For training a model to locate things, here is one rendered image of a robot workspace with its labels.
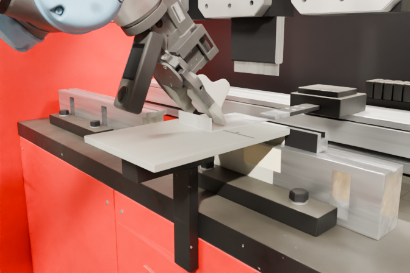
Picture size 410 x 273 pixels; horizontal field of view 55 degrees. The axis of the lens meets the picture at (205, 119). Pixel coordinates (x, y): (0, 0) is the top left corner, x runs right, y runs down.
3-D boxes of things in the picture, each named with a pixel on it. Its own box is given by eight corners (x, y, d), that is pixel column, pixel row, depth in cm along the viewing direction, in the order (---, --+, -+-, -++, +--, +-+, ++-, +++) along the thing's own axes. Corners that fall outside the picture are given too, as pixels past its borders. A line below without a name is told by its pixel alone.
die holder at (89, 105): (60, 118, 129) (58, 89, 127) (77, 116, 133) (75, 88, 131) (147, 152, 93) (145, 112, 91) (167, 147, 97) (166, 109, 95)
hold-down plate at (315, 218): (179, 179, 76) (179, 164, 75) (200, 172, 79) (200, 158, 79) (316, 238, 54) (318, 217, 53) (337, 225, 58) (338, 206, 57)
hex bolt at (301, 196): (285, 200, 59) (285, 190, 58) (296, 195, 61) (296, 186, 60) (301, 206, 57) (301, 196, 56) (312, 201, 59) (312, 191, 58)
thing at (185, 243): (127, 286, 60) (120, 149, 55) (198, 250, 69) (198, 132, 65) (141, 298, 57) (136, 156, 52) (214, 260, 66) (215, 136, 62)
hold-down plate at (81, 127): (49, 123, 122) (48, 114, 121) (66, 120, 125) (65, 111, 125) (95, 143, 100) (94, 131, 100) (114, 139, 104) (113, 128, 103)
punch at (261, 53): (230, 72, 72) (231, 17, 70) (238, 70, 73) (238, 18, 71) (274, 76, 65) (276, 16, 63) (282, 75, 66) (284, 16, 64)
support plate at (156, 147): (84, 142, 59) (83, 135, 59) (212, 117, 76) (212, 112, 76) (154, 173, 46) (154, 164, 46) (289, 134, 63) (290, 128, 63)
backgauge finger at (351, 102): (242, 119, 76) (243, 94, 75) (316, 103, 94) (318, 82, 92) (294, 130, 68) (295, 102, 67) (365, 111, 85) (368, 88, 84)
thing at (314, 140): (223, 130, 75) (224, 114, 74) (234, 127, 77) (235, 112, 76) (316, 153, 60) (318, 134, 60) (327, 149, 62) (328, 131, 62)
